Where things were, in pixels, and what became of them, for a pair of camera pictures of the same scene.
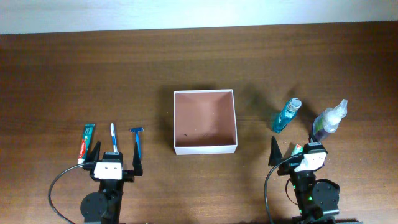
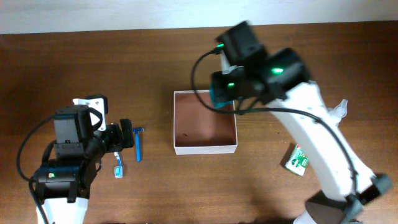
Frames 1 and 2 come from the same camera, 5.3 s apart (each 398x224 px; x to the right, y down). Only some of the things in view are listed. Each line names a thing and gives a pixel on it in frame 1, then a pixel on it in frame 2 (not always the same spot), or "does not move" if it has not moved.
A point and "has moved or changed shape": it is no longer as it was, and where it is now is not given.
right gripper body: x=288 y=167 -> x=236 y=84
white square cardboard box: x=204 y=122 does not move
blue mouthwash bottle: x=286 y=114 has moved or changed shape
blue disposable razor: x=137 y=130 does not move
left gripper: x=129 y=175 -> x=113 y=131
